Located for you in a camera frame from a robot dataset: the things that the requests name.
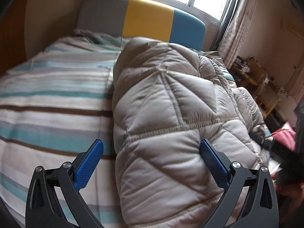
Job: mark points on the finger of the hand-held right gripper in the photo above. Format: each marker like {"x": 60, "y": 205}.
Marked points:
{"x": 261, "y": 140}

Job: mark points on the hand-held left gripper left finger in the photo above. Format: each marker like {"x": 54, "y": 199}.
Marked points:
{"x": 87, "y": 163}

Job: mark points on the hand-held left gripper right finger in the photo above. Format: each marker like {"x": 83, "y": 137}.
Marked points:
{"x": 213, "y": 162}

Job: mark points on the beige down jacket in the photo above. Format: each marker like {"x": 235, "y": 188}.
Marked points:
{"x": 166, "y": 123}

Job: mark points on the person's right hand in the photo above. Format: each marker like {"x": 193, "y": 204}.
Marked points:
{"x": 292, "y": 191}

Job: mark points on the pink cloth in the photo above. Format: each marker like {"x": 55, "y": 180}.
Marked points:
{"x": 285, "y": 137}

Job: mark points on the wooden chair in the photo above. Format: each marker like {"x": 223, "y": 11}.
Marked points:
{"x": 273, "y": 99}

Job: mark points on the wooden desk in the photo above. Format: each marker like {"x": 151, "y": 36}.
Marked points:
{"x": 251, "y": 73}

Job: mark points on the striped duvet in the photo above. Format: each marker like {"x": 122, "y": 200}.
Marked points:
{"x": 59, "y": 99}

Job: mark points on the floral curtain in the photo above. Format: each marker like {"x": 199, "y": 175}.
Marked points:
{"x": 239, "y": 28}

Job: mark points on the wooden wardrobe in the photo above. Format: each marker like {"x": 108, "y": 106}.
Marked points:
{"x": 11, "y": 40}

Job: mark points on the grey yellow blue headboard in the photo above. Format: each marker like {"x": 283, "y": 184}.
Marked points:
{"x": 147, "y": 19}

